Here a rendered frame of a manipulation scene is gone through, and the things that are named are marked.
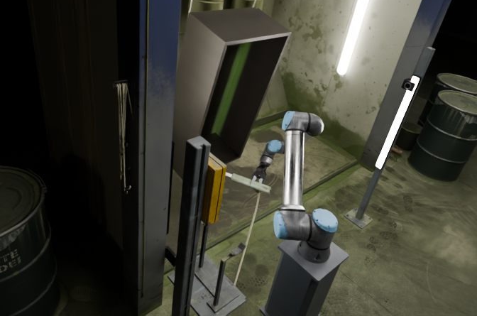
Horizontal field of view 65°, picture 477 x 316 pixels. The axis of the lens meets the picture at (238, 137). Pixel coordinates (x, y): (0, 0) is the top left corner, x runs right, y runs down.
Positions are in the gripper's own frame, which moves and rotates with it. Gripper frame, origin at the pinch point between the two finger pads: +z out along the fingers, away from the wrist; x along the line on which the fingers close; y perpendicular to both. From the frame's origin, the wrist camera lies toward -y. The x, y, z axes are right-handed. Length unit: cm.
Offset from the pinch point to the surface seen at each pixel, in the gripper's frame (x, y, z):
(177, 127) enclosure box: 62, -33, -15
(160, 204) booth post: 26, -85, 42
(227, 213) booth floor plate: 23, 47, 21
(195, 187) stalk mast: -12, -153, 35
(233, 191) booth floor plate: 30, 66, -1
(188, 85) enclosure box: 54, -63, -36
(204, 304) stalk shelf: -18, -96, 75
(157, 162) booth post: 27, -108, 26
